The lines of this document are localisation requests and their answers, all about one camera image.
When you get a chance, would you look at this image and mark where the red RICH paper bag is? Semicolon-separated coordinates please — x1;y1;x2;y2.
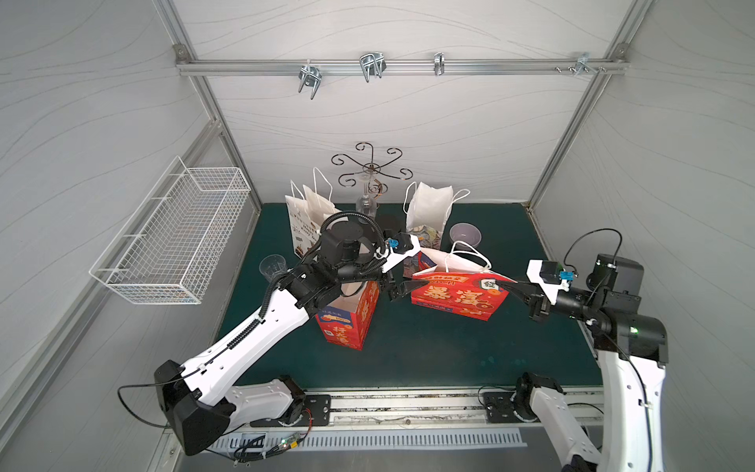
411;241;513;321

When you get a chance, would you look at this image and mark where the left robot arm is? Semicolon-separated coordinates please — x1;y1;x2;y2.
153;212;421;455

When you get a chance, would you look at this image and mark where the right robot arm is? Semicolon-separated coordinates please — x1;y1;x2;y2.
497;254;670;471

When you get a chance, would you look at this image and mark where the red paper bag near left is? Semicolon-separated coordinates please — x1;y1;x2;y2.
317;281;381;350

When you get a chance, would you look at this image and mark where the floral print paper bag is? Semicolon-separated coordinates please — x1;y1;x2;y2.
403;182;470;250

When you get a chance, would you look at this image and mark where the white printed paper bag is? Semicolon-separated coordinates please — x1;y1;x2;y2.
285;167;339;259

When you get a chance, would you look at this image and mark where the green felt table mat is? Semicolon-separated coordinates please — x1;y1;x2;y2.
218;204;602;389

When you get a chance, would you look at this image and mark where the clear wine glass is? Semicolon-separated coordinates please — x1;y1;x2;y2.
356;172;378;218

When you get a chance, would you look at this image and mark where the pink ceramic bowl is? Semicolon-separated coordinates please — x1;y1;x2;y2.
449;222;483;248

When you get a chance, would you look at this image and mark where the black metal cup tree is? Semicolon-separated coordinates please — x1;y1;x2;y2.
330;142;414;208

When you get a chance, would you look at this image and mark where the clear glass tumbler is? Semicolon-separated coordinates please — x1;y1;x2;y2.
259;254;288;282

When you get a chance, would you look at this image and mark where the metal hook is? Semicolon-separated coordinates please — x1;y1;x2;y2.
298;63;322;100
434;52;446;77
554;52;608;77
359;52;387;83

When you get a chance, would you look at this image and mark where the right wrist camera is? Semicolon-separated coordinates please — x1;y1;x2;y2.
526;260;575;305

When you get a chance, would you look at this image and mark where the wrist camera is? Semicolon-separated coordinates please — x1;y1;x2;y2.
381;232;421;273
526;260;575;305

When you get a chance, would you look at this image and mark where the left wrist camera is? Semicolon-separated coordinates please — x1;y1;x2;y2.
381;232;421;273

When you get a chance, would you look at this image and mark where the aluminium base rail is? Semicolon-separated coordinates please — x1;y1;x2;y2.
164;385;609;435

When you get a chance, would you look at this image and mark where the slotted cable duct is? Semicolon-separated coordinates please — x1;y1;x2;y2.
208;428;527;456

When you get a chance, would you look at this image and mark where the white wire wall basket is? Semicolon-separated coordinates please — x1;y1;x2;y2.
88;157;251;305

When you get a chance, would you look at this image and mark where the aluminium top rail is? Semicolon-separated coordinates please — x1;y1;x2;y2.
176;57;630;77

